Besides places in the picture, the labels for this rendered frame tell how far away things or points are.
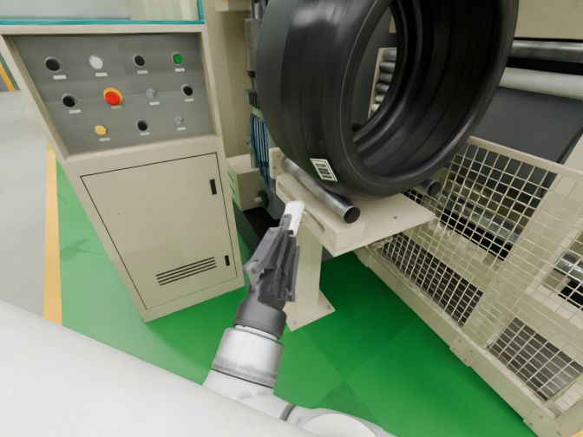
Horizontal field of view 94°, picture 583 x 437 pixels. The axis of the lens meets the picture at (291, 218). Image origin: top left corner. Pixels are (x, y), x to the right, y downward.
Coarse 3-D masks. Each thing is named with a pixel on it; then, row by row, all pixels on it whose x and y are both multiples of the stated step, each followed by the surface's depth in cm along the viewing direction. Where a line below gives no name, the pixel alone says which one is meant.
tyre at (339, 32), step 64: (320, 0) 41; (384, 0) 41; (448, 0) 67; (512, 0) 52; (256, 64) 59; (320, 64) 43; (448, 64) 75; (320, 128) 49; (384, 128) 89; (448, 128) 76; (384, 192) 66
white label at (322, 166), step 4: (312, 160) 54; (316, 160) 54; (320, 160) 53; (324, 160) 52; (316, 164) 55; (320, 164) 54; (324, 164) 53; (328, 164) 52; (316, 168) 56; (320, 168) 55; (324, 168) 54; (328, 168) 53; (320, 172) 56; (324, 172) 55; (328, 172) 55; (332, 172) 54; (320, 176) 58; (324, 176) 57; (328, 176) 56; (332, 176) 55; (332, 180) 56; (336, 180) 56
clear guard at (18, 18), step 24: (0, 0) 69; (24, 0) 71; (48, 0) 73; (72, 0) 75; (96, 0) 77; (120, 0) 79; (144, 0) 81; (168, 0) 84; (192, 0) 86; (0, 24) 71; (24, 24) 73; (48, 24) 75; (72, 24) 77; (96, 24) 79; (120, 24) 81; (144, 24) 84
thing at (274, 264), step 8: (288, 232) 46; (280, 240) 46; (280, 248) 45; (272, 256) 44; (280, 256) 44; (272, 264) 43; (280, 264) 44; (280, 272) 43; (272, 280) 42; (272, 288) 41
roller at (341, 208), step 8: (288, 160) 87; (288, 168) 86; (296, 168) 83; (296, 176) 82; (304, 176) 79; (304, 184) 79; (312, 184) 75; (312, 192) 77; (320, 192) 72; (328, 192) 70; (328, 200) 69; (336, 200) 68; (344, 200) 67; (336, 208) 67; (344, 208) 65; (352, 208) 64; (344, 216) 64; (352, 216) 65
